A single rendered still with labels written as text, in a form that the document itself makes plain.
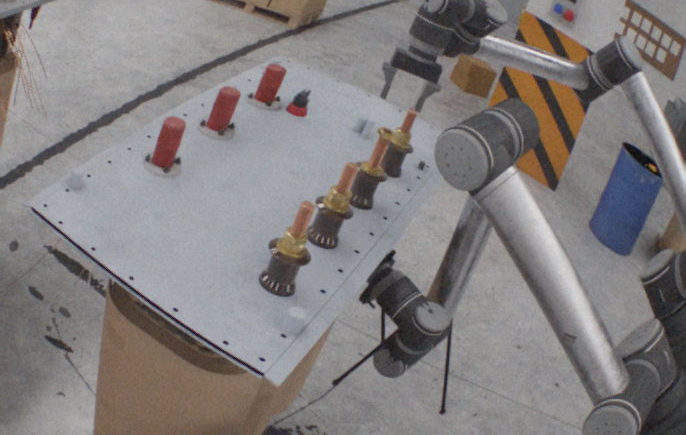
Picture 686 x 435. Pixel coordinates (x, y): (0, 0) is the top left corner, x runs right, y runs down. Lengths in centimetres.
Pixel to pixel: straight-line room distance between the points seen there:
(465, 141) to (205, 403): 92
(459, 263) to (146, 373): 93
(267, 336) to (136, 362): 54
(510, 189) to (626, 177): 497
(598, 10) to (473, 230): 494
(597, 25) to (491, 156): 520
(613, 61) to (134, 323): 180
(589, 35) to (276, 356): 567
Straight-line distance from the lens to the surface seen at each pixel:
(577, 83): 277
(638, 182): 681
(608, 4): 699
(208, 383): 206
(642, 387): 206
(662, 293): 286
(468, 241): 228
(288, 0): 849
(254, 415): 274
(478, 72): 866
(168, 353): 206
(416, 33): 216
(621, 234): 697
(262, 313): 181
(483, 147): 188
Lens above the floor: 240
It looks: 27 degrees down
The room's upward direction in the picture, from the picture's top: 23 degrees clockwise
